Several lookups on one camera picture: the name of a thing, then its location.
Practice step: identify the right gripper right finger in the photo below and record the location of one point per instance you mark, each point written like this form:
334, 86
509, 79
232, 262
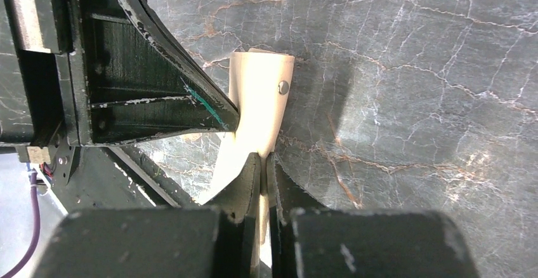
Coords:
311, 240

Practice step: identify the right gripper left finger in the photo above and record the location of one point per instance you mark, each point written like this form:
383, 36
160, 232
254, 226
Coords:
219, 239

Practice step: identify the beige card holder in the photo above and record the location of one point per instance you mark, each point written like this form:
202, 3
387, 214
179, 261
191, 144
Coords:
259, 86

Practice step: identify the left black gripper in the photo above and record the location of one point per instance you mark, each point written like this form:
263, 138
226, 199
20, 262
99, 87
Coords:
97, 73

